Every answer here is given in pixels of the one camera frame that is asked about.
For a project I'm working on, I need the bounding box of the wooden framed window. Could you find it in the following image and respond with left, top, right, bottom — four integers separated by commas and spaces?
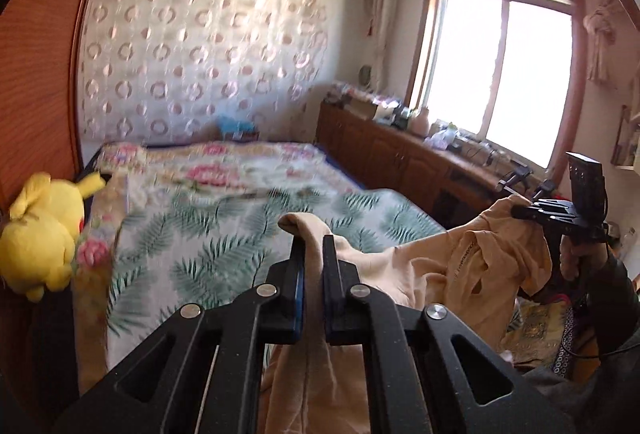
405, 0, 586, 172

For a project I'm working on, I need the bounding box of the floral window curtain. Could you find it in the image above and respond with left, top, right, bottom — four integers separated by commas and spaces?
372, 0, 401, 89

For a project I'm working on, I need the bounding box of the wooden wall shelf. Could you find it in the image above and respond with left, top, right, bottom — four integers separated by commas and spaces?
610, 101, 640, 172

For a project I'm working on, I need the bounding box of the tied cream curtain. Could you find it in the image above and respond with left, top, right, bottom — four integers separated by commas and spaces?
582, 0, 623, 87

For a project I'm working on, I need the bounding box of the floral blanket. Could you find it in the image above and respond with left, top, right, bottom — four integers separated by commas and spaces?
75, 140, 366, 395

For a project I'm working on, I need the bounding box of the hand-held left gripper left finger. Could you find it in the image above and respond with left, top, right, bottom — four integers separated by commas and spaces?
50, 234, 306, 434

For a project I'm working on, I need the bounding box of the pink thermos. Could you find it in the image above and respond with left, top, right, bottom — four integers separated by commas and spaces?
411, 108, 432, 137

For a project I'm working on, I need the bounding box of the leaf print blanket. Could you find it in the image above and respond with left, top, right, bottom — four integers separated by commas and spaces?
107, 186, 446, 337

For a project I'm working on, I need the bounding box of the yellow plush toy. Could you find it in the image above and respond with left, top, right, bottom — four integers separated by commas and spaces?
0, 172, 107, 303

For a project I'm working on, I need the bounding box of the blue toy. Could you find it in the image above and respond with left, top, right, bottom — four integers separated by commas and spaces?
217, 116, 260, 143

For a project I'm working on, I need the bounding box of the beige printed t-shirt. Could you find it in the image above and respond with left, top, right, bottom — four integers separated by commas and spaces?
260, 194, 553, 434

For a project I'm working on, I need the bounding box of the person's right hand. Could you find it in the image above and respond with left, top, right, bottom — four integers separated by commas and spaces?
559, 234, 608, 285

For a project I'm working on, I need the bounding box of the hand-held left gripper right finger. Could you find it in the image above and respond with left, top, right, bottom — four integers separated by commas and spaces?
322, 234, 578, 434

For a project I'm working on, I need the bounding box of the sheer circle pattern curtain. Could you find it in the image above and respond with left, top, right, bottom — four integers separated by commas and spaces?
80, 0, 328, 149

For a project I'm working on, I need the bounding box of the cardboard box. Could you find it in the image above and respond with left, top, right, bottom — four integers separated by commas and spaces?
345, 96, 383, 121

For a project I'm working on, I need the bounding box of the low wooden cabinet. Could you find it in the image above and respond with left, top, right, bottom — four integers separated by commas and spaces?
316, 100, 551, 235

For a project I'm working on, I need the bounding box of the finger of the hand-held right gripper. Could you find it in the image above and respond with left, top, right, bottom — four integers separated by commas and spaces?
495, 166, 557, 199
510, 200, 580, 225

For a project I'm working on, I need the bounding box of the gold patterned cloth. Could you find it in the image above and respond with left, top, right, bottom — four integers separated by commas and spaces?
502, 299, 576, 370

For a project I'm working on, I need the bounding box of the person's right forearm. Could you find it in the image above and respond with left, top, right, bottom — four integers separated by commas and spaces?
575, 251, 640, 365

